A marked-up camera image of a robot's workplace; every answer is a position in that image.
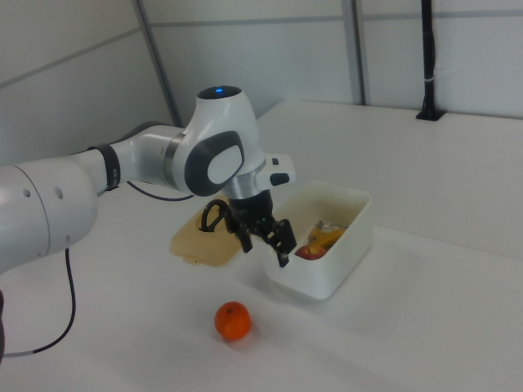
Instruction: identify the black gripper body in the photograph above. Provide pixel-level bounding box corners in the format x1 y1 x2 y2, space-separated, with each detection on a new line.
228 190 276 230

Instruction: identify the red apple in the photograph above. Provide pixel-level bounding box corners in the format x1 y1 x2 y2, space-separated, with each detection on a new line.
294 243 328 261

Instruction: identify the beige plastic container lid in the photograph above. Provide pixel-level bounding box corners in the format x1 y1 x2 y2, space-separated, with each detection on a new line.
170 198 238 269

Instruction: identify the white plastic container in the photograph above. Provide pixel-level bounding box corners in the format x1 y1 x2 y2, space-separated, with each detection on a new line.
261 180 373 304

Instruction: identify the orange mandarin fruit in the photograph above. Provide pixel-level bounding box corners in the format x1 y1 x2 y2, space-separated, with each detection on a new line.
214 301 252 342

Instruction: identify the yellow toy tool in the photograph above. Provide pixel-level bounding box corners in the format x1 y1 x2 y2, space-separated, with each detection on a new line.
306 220 349 248

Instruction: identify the black pole stand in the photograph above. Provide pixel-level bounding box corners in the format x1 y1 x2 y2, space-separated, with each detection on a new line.
415 0 445 122

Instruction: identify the grey partition corner post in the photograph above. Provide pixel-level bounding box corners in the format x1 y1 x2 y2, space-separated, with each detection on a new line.
133 0 184 128

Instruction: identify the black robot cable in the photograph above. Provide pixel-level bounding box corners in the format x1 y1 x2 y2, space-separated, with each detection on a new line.
2 180 196 359

